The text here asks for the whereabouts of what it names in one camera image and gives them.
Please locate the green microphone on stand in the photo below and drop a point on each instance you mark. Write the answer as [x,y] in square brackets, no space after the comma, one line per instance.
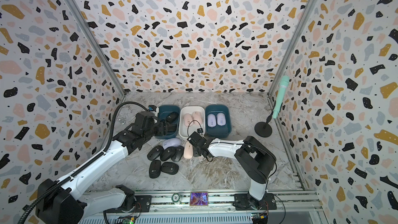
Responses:
[263,129]

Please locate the aluminium front rail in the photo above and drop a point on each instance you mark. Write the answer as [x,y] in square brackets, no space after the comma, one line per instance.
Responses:
[293,207]

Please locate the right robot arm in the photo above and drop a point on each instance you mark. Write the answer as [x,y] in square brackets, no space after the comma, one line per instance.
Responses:
[256,160]

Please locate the white storage box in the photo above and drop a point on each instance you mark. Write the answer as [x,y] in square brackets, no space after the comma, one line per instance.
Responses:
[184,131]

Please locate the purple mouse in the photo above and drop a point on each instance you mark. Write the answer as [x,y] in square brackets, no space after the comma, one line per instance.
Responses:
[221,119]
[173,142]
[211,120]

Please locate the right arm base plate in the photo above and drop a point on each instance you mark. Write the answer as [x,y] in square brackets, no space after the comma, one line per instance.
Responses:
[245,202]

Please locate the teal storage box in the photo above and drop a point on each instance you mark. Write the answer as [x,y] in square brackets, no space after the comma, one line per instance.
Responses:
[162,113]
[218,131]

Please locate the pink mouse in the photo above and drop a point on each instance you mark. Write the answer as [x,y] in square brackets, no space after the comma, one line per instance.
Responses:
[187,119]
[188,151]
[197,118]

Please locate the black mouse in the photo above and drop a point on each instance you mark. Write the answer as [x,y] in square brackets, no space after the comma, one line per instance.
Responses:
[172,128]
[155,153]
[169,168]
[155,169]
[179,150]
[167,153]
[171,117]

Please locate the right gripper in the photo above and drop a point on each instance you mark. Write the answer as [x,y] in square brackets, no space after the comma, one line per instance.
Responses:
[196,153]

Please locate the left teal storage box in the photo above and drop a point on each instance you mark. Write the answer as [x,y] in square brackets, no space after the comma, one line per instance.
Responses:
[162,113]

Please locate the right teal storage box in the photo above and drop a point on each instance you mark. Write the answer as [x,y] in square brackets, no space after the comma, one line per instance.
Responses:
[218,131]

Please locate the round green button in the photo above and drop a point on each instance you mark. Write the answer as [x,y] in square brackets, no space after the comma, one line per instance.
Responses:
[176,199]

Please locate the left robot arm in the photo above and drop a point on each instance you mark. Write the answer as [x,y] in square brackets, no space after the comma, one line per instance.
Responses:
[64,202]

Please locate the small colourful screen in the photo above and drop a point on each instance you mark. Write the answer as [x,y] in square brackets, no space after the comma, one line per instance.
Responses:
[199,199]

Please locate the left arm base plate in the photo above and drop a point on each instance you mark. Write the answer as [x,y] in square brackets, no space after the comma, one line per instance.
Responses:
[141,203]

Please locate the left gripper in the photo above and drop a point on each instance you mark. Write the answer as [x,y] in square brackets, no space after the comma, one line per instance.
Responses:
[164,127]

